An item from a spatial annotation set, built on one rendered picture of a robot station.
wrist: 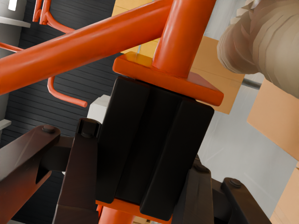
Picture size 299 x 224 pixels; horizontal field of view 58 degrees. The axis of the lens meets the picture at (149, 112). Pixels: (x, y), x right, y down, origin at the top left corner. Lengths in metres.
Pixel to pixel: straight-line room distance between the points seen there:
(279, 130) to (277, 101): 0.04
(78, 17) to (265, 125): 10.81
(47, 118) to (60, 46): 11.62
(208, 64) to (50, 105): 10.32
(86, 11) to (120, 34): 10.83
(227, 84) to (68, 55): 1.55
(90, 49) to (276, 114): 0.21
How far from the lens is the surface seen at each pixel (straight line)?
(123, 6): 7.52
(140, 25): 0.17
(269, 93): 0.34
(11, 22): 10.41
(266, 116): 0.33
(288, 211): 1.17
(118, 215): 0.18
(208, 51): 1.65
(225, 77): 1.69
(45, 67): 0.18
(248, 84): 2.03
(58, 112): 11.61
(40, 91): 11.65
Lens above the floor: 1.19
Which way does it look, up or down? 3 degrees down
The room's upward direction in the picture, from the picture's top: 73 degrees counter-clockwise
